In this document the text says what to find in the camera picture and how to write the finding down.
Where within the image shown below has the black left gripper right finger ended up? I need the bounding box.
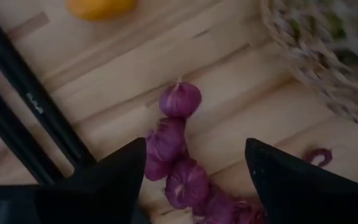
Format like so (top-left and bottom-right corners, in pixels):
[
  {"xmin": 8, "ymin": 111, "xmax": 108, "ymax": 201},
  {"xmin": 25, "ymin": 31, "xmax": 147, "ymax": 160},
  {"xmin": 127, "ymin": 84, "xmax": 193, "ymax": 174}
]
[{"xmin": 245, "ymin": 138, "xmax": 358, "ymax": 224}]

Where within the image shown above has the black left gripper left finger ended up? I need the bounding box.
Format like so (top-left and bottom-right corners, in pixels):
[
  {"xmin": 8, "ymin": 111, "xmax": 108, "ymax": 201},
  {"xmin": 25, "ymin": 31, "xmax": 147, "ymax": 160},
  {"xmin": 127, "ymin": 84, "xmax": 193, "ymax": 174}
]
[{"xmin": 35, "ymin": 138, "xmax": 151, "ymax": 224}]

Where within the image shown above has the purple garlic braid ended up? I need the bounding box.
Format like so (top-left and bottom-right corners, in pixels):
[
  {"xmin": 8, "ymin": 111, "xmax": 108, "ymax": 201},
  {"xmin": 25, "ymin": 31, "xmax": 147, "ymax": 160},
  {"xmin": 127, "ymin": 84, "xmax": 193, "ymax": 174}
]
[{"xmin": 143, "ymin": 80, "xmax": 334, "ymax": 224}]

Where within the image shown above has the woven straw basket with handles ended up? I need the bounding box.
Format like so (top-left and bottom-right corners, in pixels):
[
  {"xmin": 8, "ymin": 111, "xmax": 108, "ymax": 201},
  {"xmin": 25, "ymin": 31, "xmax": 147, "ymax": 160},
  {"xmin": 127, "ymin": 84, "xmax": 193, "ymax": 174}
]
[{"xmin": 259, "ymin": 0, "xmax": 358, "ymax": 129}]

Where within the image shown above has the yellow lemon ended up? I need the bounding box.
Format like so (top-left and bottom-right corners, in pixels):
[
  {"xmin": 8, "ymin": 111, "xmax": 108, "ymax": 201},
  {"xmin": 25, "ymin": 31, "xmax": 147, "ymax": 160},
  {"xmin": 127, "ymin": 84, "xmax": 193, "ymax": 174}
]
[{"xmin": 65, "ymin": 0, "xmax": 139, "ymax": 22}]

